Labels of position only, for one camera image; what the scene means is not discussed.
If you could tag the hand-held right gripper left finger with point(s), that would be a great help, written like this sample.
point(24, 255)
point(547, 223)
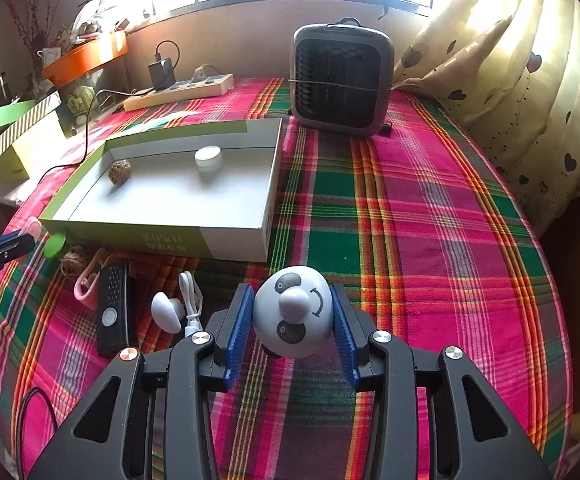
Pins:
point(237, 340)

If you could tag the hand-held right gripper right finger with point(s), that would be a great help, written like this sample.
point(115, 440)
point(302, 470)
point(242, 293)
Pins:
point(346, 340)

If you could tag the white panda face toy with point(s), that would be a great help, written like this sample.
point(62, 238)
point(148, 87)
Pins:
point(290, 330)

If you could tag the green mushroom knob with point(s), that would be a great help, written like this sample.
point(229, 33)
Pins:
point(55, 246)

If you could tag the white mushroom knob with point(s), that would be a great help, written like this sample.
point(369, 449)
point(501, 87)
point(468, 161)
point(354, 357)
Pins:
point(166, 310)

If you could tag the brown walnut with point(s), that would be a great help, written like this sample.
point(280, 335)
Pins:
point(76, 261)
point(119, 172)

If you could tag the pink clip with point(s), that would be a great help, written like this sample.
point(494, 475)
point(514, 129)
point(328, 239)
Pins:
point(87, 290)

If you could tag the black remote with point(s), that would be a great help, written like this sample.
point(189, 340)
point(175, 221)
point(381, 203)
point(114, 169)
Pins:
point(112, 310)

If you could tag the shallow cardboard box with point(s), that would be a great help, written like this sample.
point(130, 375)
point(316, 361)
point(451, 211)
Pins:
point(170, 195)

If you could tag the white round cap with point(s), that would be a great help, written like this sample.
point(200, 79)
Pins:
point(208, 159)

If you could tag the yellow-green box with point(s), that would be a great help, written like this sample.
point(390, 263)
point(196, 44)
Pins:
point(30, 152)

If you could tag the plaid tablecloth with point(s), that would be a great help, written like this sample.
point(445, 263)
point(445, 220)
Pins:
point(419, 240)

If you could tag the glass cup with green print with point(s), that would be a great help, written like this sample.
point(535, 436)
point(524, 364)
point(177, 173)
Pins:
point(77, 102)

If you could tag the orange tray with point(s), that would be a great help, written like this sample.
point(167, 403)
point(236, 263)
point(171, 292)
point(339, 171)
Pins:
point(85, 57)

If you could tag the dried red branches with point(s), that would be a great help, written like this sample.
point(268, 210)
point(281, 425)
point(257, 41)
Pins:
point(27, 15)

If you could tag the black charger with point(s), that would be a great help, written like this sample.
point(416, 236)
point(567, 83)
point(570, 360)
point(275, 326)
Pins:
point(162, 74)

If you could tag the beige power strip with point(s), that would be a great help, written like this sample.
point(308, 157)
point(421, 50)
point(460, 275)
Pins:
point(185, 91)

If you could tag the pile of papers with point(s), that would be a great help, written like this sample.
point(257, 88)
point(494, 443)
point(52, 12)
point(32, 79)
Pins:
point(92, 17)

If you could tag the grey portable heater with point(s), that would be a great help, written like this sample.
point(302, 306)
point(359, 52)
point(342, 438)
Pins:
point(340, 80)

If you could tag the white plug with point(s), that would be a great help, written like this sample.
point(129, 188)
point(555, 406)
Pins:
point(204, 72)

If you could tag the cream heart-print curtain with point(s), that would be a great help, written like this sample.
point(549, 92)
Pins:
point(514, 85)

